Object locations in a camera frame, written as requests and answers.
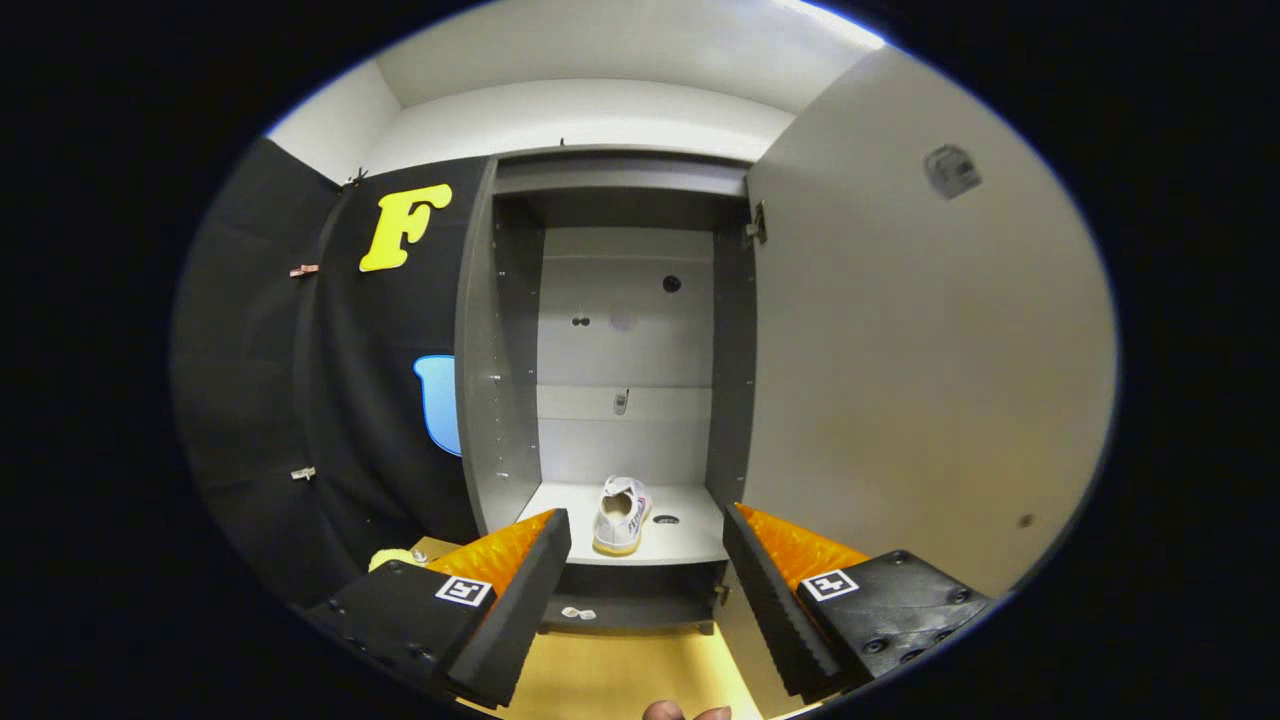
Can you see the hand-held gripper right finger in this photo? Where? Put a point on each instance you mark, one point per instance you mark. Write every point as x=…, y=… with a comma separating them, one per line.
x=765, y=610

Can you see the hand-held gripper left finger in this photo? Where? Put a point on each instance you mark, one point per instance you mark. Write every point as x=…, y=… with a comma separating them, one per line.
x=520, y=610

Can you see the white shoe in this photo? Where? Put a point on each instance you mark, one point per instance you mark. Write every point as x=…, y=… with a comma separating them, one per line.
x=620, y=525

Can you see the dark grey shoe cabinet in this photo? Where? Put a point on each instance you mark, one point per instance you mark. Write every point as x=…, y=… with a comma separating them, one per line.
x=490, y=400

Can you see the yellow plush toy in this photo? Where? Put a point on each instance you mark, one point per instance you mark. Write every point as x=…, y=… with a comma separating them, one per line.
x=390, y=559

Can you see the black backdrop cloth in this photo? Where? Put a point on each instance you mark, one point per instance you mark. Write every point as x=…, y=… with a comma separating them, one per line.
x=360, y=350

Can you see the long ceiling light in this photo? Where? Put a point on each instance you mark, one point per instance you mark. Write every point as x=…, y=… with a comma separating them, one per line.
x=835, y=22

